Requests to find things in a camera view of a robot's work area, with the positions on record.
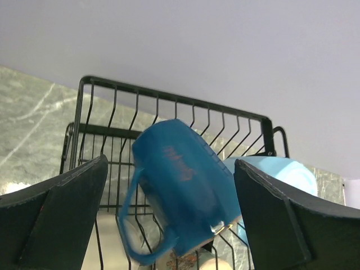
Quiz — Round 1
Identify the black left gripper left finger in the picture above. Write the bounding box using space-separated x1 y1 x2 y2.
1 155 108 269

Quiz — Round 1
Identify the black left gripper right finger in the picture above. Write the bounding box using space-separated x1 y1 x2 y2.
234 159 359 269

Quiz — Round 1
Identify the light blue faceted mug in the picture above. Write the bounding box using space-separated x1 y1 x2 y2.
223 156 317 247

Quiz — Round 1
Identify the beige dragon print mug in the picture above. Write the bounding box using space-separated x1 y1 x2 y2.
156 248 232 270

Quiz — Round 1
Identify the dark blue scalloped mug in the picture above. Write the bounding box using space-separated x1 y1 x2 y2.
116 119 239 266

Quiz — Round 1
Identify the black wire dish rack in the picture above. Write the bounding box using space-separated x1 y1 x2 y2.
60 75 286 269

